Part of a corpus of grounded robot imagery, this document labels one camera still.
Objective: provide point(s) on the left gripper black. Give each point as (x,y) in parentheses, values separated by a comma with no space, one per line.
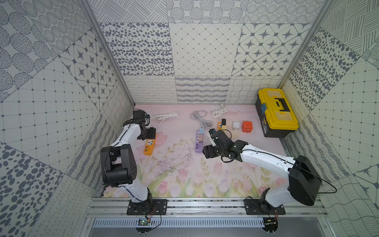
(147,133)

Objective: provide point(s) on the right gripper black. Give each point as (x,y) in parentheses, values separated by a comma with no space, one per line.
(208,151)

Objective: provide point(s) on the large orange power strip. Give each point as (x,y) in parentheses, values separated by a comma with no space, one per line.
(149,147)

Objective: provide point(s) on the purple power strip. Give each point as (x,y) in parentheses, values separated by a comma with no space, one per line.
(198,145)

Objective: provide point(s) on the white charger plug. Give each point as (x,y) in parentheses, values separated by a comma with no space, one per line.
(236,125)

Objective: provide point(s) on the red cube adapter plug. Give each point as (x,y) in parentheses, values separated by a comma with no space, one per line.
(247,126)

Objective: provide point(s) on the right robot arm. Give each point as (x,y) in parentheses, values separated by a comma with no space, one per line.
(302,180)

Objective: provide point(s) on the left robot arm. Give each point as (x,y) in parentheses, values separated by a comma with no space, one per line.
(118,165)

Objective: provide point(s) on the pink charger plug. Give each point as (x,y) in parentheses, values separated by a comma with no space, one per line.
(200,137)

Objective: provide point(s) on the small orange power strip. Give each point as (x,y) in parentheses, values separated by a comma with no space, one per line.
(219,127)

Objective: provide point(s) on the yellow black toolbox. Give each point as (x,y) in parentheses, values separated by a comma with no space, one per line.
(277,118)

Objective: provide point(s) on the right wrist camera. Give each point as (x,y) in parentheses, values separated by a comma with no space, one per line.
(210,133)

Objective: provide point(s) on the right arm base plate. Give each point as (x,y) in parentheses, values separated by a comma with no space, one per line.
(256,207)

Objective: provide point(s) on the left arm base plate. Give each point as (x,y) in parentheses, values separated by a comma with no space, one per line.
(146,208)

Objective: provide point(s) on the aluminium mounting rail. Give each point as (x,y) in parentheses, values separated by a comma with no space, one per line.
(196,207)

